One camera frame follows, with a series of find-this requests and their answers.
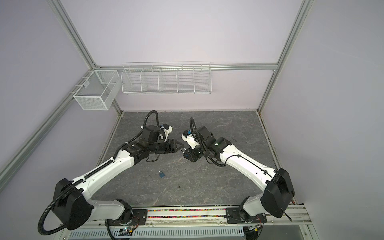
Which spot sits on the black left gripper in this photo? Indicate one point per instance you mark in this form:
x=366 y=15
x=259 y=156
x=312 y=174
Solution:
x=171 y=146

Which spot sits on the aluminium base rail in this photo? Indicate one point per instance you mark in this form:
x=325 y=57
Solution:
x=210 y=216

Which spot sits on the blue padlock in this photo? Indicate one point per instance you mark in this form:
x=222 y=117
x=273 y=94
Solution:
x=161 y=173

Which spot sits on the white vented cable duct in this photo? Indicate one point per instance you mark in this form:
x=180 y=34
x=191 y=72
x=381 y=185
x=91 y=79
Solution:
x=158 y=233

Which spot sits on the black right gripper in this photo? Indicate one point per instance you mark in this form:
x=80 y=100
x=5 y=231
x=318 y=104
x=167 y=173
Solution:
x=192 y=156

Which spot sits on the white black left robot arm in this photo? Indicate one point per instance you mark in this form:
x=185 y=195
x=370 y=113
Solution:
x=73 y=205

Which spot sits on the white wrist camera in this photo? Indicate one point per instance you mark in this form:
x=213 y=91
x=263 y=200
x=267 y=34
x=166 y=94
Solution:
x=188 y=137
x=167 y=129

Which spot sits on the white wire long basket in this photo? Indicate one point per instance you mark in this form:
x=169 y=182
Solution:
x=167 y=78

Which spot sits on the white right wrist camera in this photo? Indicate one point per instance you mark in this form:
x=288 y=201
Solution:
x=188 y=137

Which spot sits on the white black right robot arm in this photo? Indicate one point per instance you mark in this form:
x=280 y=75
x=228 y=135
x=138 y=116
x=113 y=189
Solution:
x=276 y=185

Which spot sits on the white mesh box basket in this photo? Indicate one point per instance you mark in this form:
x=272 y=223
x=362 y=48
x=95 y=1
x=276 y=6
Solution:
x=99 y=90

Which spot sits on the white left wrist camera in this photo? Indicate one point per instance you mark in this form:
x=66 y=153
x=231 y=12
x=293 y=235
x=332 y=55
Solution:
x=167 y=129

